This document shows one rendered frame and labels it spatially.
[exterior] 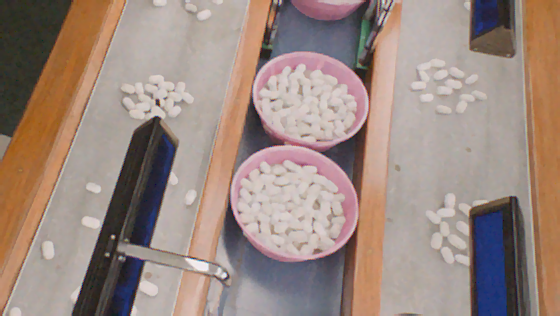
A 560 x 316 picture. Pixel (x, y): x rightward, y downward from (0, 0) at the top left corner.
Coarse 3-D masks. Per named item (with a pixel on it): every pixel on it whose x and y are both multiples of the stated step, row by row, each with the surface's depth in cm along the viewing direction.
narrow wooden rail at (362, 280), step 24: (384, 48) 173; (384, 72) 168; (384, 96) 164; (384, 120) 160; (360, 144) 162; (384, 144) 157; (360, 168) 155; (384, 168) 153; (360, 192) 150; (384, 192) 150; (360, 216) 146; (384, 216) 146; (360, 240) 143; (360, 264) 140; (360, 288) 137; (360, 312) 134
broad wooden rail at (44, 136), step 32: (96, 0) 173; (64, 32) 166; (96, 32) 167; (64, 64) 161; (96, 64) 163; (32, 96) 155; (64, 96) 156; (32, 128) 150; (64, 128) 151; (32, 160) 146; (64, 160) 149; (0, 192) 141; (32, 192) 142; (0, 224) 138; (32, 224) 140; (0, 256) 134; (0, 288) 131
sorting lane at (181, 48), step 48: (144, 0) 178; (192, 0) 179; (240, 0) 181; (144, 48) 169; (192, 48) 170; (96, 96) 160; (192, 96) 162; (96, 144) 153; (192, 144) 155; (48, 240) 139; (96, 240) 140; (48, 288) 134
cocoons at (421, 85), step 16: (432, 64) 173; (448, 80) 170; (432, 96) 166; (464, 96) 167; (480, 96) 168; (448, 112) 165; (448, 208) 150; (464, 208) 150; (464, 224) 148; (432, 240) 146; (448, 240) 147; (448, 256) 144; (464, 256) 144
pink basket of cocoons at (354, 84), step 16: (272, 64) 167; (288, 64) 170; (320, 64) 170; (336, 64) 169; (256, 80) 163; (352, 80) 167; (256, 96) 163; (272, 128) 156; (352, 128) 162; (304, 144) 156; (320, 144) 155
